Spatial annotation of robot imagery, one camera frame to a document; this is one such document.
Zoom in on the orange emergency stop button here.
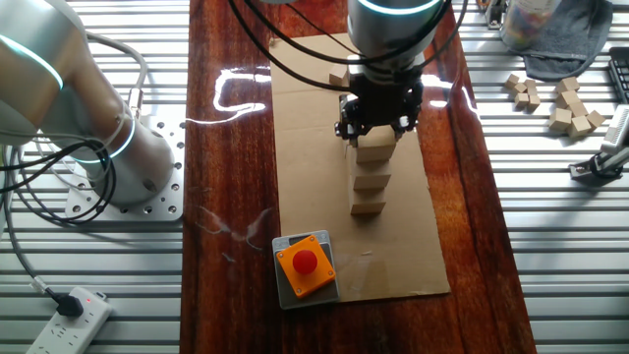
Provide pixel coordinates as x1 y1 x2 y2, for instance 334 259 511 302
271 229 341 311

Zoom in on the black cable bundle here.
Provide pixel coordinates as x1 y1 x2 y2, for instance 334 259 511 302
0 140 120 227

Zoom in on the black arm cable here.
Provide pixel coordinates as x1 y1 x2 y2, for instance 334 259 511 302
226 0 355 92
243 0 468 68

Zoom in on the black keyboard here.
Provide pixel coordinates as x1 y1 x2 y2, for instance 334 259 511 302
607 46 629 105

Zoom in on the silver robot mounting plate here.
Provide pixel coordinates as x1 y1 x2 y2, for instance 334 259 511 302
64 115 187 222

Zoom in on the silver camera on stand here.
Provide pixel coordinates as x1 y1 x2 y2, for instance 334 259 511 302
600 102 629 157

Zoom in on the metal camera stand bracket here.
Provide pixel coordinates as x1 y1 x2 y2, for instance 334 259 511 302
568 146 629 188

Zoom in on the power cord with black plug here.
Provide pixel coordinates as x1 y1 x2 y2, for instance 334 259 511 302
2 194 86 319

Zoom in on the brown cardboard sheet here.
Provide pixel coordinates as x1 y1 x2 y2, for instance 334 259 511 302
268 32 452 304

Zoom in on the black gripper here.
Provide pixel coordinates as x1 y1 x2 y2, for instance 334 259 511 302
334 71 425 148

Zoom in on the orange emergency stop button box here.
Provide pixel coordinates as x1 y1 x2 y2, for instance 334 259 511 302
275 234 337 300

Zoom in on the large wooden cube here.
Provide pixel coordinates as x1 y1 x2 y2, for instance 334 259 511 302
354 125 398 165
349 159 393 192
348 187 387 215

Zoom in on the small dark metal bracket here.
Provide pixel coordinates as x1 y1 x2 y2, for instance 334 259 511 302
484 0 508 30

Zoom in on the white power strip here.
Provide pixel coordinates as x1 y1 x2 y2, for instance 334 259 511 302
25 286 115 354

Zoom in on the dark grey towel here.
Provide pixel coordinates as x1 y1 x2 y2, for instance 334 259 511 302
520 0 615 83

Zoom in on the grey cable with metal connector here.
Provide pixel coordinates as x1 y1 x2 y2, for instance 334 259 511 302
81 29 149 119

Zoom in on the reddish brown wooden board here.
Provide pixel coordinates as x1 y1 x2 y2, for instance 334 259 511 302
179 0 540 354

